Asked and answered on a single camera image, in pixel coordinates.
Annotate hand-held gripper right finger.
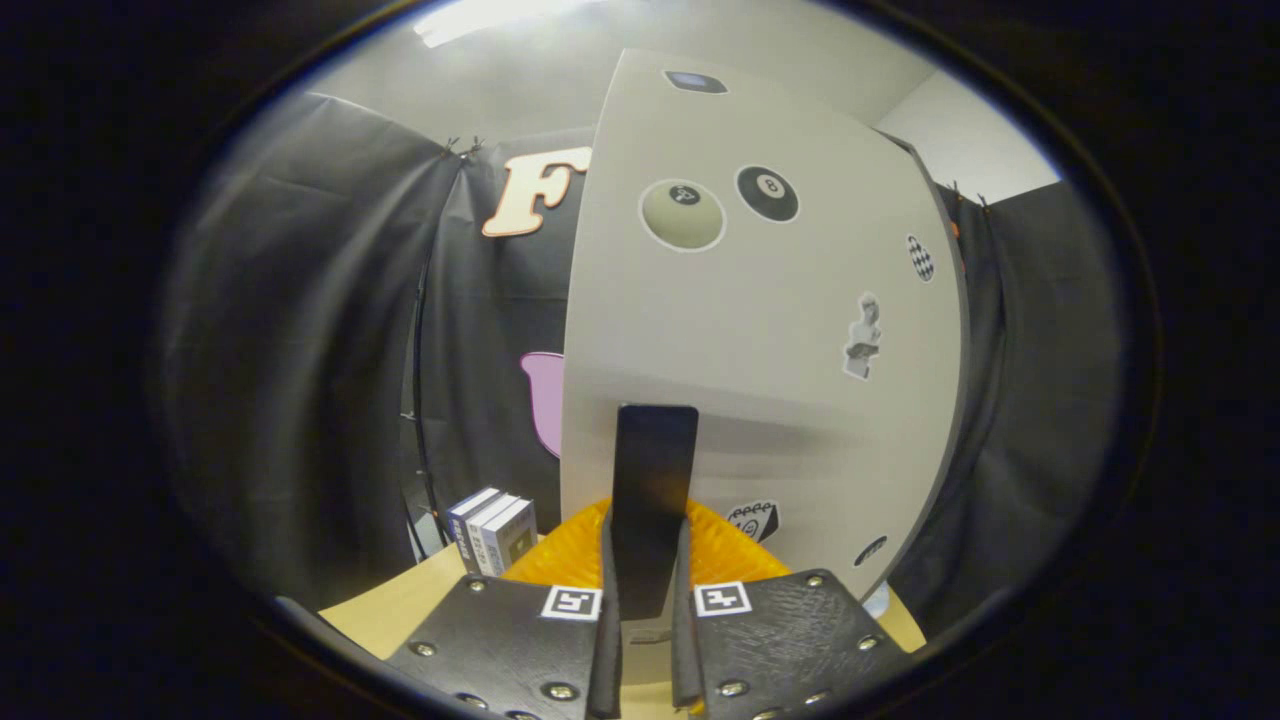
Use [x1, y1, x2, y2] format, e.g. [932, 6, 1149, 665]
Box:
[670, 500, 916, 720]

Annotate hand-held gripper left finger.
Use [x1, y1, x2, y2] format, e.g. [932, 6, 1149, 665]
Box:
[385, 497, 623, 720]

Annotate black door handle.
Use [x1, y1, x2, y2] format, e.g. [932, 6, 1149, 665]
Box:
[610, 403, 700, 623]

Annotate light grey cabinet door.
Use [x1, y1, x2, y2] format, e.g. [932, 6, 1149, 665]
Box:
[560, 47, 969, 646]

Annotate black backdrop stand pole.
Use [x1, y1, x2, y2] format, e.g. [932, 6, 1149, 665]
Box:
[412, 260, 446, 546]

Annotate black backdrop cloth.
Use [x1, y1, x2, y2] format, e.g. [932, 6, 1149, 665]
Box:
[160, 90, 1126, 641]

